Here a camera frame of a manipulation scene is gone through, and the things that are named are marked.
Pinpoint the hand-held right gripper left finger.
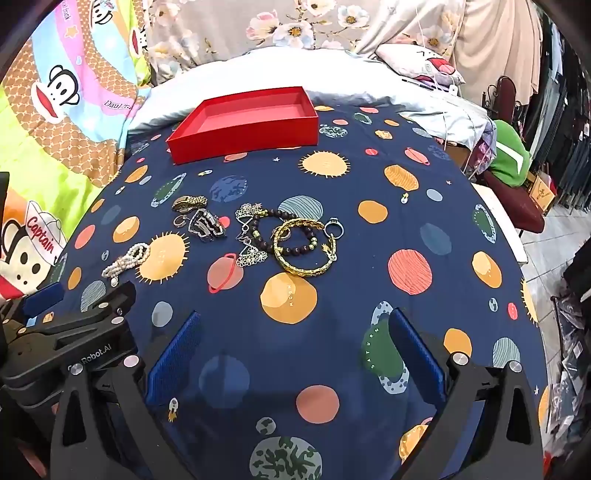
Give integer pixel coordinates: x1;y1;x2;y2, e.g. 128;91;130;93
48;311;202;480

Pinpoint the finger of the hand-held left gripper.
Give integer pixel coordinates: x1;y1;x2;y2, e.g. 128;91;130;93
18;281;138;352
0;281;65;333

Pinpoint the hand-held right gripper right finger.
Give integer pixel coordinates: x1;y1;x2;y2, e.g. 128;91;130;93
389;308;544;480

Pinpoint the white pearl bracelet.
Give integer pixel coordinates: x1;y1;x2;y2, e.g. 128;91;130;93
100;244;152;287

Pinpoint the silver link bracelet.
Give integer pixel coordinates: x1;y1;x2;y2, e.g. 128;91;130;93
187;208;230;243

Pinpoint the silver flower necklace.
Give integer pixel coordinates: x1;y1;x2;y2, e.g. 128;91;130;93
233;202;271;268

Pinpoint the gold chain bracelet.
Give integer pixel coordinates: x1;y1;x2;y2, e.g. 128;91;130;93
272;218;339;277

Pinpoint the dark bead bracelet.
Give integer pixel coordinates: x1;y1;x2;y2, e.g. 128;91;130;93
252;209;319;259

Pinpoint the red cardboard box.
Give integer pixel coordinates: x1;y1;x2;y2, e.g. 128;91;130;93
165;86;320;165

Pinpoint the navy planet print blanket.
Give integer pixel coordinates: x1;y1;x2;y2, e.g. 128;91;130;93
44;99;552;480

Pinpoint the plastic-wrapped clothes pile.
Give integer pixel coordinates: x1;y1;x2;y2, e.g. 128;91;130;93
549;295;591;444

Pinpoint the monkey cartoon print blanket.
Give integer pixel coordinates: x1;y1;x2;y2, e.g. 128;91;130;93
0;0;153;296

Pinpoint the cream wooden board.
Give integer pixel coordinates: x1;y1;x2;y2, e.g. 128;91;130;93
471;182;529;264

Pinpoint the dark metal chair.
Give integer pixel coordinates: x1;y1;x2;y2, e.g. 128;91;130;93
480;74;548;234

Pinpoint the small cardboard box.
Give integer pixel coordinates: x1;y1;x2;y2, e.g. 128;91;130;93
526;173;557;213

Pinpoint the purple patterned cloth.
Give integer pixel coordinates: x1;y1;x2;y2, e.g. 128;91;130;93
471;124;497;171

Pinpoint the green cloth on chair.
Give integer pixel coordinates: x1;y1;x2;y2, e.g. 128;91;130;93
487;119;532;188

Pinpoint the hanging clothes rack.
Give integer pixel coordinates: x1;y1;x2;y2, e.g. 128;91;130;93
526;18;591;213

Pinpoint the light blue duvet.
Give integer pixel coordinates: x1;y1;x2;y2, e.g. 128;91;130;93
127;46;497;153

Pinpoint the grey floral cloth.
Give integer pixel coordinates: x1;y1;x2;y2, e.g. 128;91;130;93
139;0;467;86

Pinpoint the white pillow with red print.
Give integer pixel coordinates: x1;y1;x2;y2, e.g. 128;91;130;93
376;42;467;88

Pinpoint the beige hanging curtain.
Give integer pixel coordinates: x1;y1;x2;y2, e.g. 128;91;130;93
455;0;546;109

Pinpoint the white cable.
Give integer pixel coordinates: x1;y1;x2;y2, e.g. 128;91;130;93
416;0;478;181

